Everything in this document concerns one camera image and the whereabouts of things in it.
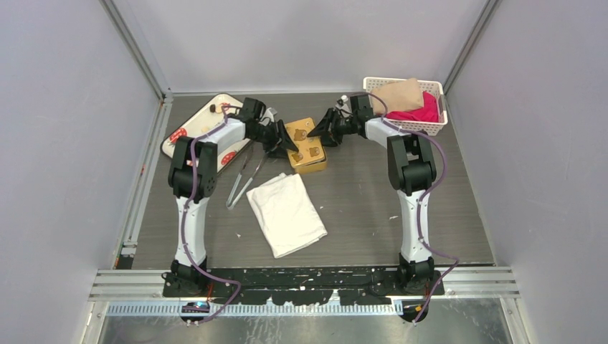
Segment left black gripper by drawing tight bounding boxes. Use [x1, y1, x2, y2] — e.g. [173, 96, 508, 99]
[250, 120, 299, 159]

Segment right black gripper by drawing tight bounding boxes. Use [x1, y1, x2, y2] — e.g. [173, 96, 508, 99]
[308, 107, 358, 148]

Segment silver tin lid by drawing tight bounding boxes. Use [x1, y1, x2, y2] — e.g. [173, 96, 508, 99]
[285, 118, 326, 172]

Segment metal tongs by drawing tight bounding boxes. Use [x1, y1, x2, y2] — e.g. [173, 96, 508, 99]
[225, 146, 268, 210]

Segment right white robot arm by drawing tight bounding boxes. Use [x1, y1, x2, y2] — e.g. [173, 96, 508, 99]
[308, 92, 442, 295]

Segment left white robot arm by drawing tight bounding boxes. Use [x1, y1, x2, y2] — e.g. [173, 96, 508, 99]
[166, 97, 297, 296]

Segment gold chocolate tin box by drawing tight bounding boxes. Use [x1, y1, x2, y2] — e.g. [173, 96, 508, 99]
[293, 160, 328, 174]

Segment white folded cloth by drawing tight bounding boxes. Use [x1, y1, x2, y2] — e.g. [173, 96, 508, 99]
[247, 173, 328, 259]

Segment strawberry pattern tray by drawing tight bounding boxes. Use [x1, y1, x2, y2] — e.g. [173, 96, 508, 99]
[161, 93, 253, 174]

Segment beige cloth in basket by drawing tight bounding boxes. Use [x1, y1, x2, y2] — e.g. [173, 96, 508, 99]
[370, 78, 424, 113]

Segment white plastic basket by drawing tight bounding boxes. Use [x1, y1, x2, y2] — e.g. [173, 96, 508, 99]
[387, 80, 448, 135]

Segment pink cloth in basket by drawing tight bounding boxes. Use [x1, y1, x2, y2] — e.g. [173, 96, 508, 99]
[386, 92, 439, 123]

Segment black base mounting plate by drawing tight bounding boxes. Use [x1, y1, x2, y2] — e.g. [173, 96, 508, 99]
[161, 266, 445, 306]

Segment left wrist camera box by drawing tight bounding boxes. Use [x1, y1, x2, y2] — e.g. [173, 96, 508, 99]
[260, 107, 277, 125]

